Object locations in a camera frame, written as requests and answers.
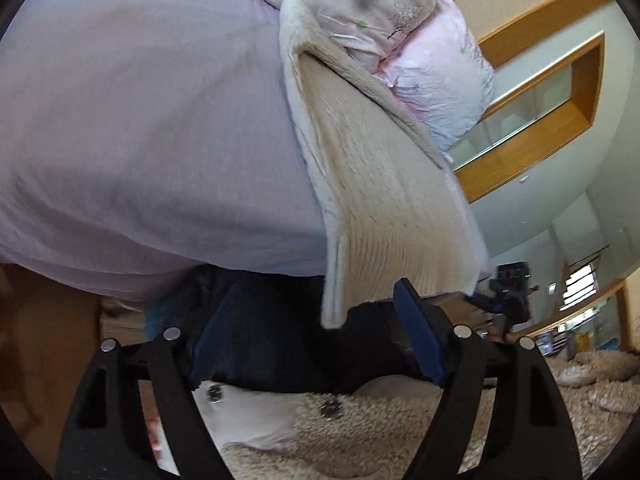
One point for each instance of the lavender bed sheet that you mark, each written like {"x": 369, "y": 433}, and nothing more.
{"x": 141, "y": 138}

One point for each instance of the fuzzy beige jacket with snaps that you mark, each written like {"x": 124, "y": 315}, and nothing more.
{"x": 375, "y": 432}

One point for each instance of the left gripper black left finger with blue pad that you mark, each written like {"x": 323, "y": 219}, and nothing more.
{"x": 105, "y": 435}

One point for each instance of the pink floral pillow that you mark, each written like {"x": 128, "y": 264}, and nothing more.
{"x": 440, "y": 74}

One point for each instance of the beige cable knit sweater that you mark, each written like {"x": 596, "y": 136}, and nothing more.
{"x": 391, "y": 205}

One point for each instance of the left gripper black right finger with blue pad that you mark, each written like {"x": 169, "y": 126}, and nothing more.
{"x": 530, "y": 435}

